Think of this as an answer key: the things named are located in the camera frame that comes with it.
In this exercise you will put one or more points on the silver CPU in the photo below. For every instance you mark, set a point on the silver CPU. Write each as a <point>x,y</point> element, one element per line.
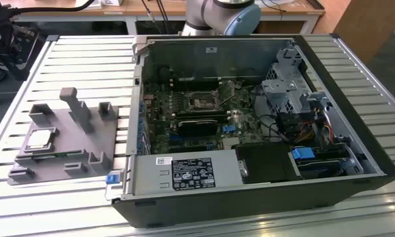
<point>39,139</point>

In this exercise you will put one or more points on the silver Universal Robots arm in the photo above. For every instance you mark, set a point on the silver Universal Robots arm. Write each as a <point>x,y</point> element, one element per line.
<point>217,14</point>

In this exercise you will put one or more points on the CPU socket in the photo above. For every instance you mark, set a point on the CPU socket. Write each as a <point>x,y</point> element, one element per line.
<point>202,101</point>

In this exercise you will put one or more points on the black RAM slot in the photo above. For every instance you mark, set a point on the black RAM slot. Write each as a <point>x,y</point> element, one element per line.
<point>201,118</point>
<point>201,114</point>

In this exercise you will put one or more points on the small white box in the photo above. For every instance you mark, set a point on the small white box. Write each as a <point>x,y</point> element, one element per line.
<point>113,3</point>

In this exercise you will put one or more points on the grey parts rack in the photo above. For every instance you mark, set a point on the grey parts rack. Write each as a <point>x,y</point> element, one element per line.
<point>69,138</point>

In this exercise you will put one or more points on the green RAM stick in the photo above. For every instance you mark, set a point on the green RAM stick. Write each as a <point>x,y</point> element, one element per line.
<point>63,155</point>

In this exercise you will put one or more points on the thin locking lever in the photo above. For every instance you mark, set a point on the thin locking lever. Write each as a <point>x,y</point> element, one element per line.
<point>186,84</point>

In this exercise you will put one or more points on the white case label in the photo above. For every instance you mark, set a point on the white case label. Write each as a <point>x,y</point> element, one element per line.
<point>211,50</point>

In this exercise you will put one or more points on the blue case latch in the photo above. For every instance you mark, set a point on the blue case latch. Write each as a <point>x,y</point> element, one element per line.
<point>113,179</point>

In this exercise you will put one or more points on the black graphics card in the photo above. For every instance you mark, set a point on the black graphics card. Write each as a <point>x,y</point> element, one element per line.
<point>198,128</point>

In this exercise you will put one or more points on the silver power supply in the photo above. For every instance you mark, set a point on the silver power supply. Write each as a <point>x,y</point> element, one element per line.
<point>145,177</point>

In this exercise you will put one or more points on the blue board connector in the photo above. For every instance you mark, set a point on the blue board connector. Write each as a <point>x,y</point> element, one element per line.
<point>229,129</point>

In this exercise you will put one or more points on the green motherboard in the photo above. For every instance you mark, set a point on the green motherboard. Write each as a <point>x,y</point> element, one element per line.
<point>243,118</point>

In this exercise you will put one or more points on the silver chipset heatsink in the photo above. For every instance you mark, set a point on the silver chipset heatsink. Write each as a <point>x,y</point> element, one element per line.
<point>231,143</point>

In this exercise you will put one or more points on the metal drive cage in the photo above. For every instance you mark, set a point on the metal drive cage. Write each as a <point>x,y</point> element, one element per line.
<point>277,96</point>

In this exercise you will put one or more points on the black fan shroud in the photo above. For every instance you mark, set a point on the black fan shroud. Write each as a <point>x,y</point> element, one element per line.
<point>266,163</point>

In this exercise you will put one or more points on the black PC case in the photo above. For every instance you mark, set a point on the black PC case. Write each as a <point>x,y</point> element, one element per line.
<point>217,212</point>

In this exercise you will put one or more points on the hard disk in blue carrier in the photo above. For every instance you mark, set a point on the hard disk in blue carrier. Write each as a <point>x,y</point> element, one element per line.
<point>304,153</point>

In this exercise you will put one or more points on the wooden cabinet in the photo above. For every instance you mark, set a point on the wooden cabinet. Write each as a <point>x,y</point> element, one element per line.
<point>365,24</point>

